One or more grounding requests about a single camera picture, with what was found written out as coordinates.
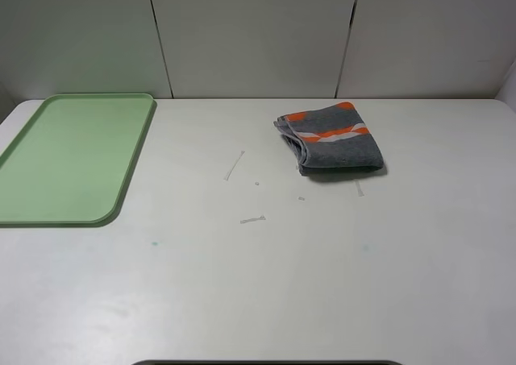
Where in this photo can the grey towel with orange pattern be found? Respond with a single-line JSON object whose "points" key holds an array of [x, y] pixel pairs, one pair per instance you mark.
{"points": [[332, 139]]}

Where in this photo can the green plastic tray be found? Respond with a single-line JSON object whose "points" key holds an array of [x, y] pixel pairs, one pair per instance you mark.
{"points": [[72, 162]]}

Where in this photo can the white tape strip right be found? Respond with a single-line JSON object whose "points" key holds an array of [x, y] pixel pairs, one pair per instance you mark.
{"points": [[359, 190]]}

